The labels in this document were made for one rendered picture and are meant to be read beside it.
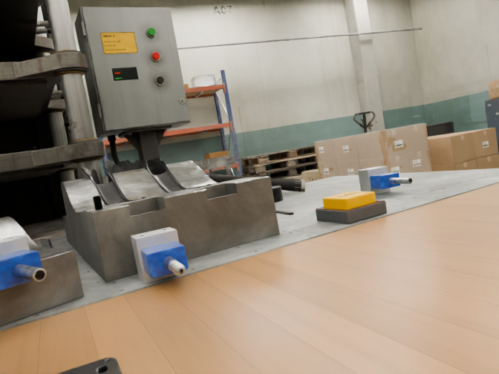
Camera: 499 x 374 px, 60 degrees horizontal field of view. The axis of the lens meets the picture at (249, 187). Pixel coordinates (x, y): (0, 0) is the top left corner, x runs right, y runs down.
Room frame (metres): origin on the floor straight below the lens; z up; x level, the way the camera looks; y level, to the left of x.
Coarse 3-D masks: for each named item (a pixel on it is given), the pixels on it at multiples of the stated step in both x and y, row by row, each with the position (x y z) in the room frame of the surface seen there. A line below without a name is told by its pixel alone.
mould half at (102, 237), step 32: (64, 192) 0.82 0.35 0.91; (96, 192) 0.78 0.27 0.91; (128, 192) 0.79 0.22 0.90; (160, 192) 0.79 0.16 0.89; (192, 192) 0.59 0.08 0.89; (256, 192) 0.64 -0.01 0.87; (64, 224) 0.97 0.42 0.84; (96, 224) 0.53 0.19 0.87; (128, 224) 0.55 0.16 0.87; (160, 224) 0.57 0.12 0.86; (192, 224) 0.59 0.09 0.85; (224, 224) 0.61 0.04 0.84; (256, 224) 0.64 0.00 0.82; (96, 256) 0.57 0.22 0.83; (128, 256) 0.55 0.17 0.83; (192, 256) 0.59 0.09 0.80
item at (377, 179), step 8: (368, 168) 0.92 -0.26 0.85; (376, 168) 0.90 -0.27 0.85; (384, 168) 0.91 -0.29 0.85; (360, 176) 0.92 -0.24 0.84; (368, 176) 0.90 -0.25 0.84; (376, 176) 0.87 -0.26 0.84; (384, 176) 0.86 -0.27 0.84; (392, 176) 0.87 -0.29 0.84; (360, 184) 0.93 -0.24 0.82; (368, 184) 0.90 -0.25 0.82; (376, 184) 0.88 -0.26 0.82; (384, 184) 0.86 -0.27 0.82; (392, 184) 0.87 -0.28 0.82; (376, 192) 0.90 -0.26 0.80
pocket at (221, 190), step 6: (210, 186) 0.66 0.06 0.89; (216, 186) 0.66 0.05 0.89; (222, 186) 0.66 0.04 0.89; (228, 186) 0.66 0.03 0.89; (234, 186) 0.63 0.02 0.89; (210, 192) 0.66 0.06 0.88; (216, 192) 0.66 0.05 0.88; (222, 192) 0.66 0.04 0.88; (228, 192) 0.66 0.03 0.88; (234, 192) 0.64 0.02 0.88; (210, 198) 0.65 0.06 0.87
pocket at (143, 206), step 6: (150, 198) 0.61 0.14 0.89; (156, 198) 0.62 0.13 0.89; (162, 198) 0.59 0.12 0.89; (120, 204) 0.59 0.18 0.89; (126, 204) 0.60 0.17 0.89; (132, 204) 0.60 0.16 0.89; (138, 204) 0.60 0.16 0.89; (144, 204) 0.61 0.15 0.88; (150, 204) 0.61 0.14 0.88; (156, 204) 0.62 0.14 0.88; (162, 204) 0.60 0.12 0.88; (132, 210) 0.60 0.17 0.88; (138, 210) 0.60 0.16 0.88; (144, 210) 0.61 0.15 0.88; (150, 210) 0.61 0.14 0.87; (156, 210) 0.62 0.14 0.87
